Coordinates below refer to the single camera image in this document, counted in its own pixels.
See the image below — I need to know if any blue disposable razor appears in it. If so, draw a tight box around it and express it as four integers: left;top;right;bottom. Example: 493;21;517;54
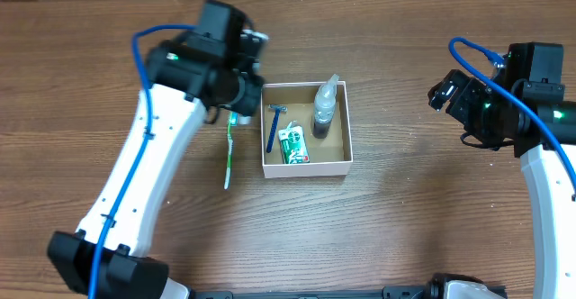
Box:
265;104;287;153

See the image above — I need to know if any green white toothbrush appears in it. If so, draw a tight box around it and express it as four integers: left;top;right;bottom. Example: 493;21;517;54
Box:
224;112;238;190

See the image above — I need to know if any green soap packet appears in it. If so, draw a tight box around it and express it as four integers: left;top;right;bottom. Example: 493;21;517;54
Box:
278;121;310;165

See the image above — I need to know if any clear bottle with dark liquid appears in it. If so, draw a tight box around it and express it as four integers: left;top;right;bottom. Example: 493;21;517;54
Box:
312;74;339;139

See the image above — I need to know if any teal toothpaste tube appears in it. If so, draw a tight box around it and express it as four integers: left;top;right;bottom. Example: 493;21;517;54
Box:
238;115;252;125

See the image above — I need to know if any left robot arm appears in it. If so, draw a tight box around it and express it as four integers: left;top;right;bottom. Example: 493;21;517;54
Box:
47;0;267;299

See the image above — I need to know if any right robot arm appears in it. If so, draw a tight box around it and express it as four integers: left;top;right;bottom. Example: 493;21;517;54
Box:
427;37;575;298

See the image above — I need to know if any white cardboard box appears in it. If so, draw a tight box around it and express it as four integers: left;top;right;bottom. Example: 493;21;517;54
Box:
260;81;354;178

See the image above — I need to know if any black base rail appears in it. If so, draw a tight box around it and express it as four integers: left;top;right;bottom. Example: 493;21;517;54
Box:
190;285;425;299

